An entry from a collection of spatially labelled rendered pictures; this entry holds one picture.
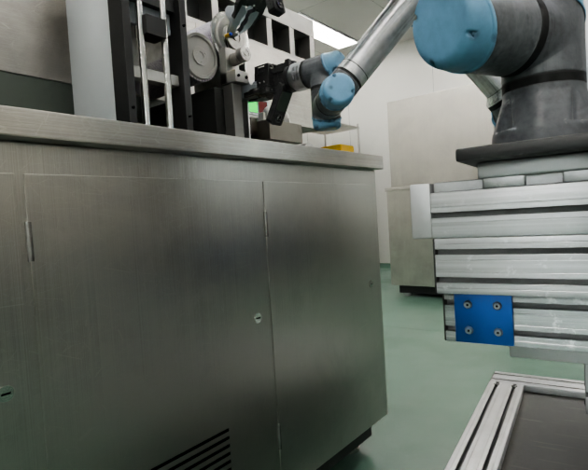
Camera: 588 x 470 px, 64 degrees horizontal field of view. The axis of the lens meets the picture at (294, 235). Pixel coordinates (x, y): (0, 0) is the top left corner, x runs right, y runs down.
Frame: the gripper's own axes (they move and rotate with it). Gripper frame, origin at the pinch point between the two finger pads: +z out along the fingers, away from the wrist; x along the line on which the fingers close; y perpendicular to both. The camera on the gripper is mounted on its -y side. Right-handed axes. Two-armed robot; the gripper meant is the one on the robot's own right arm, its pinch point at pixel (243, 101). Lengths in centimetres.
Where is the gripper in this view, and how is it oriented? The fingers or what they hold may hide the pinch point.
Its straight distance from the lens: 146.9
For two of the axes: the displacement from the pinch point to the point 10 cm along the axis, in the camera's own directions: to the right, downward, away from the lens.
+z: -7.8, 0.2, 6.3
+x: -6.2, 0.7, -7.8
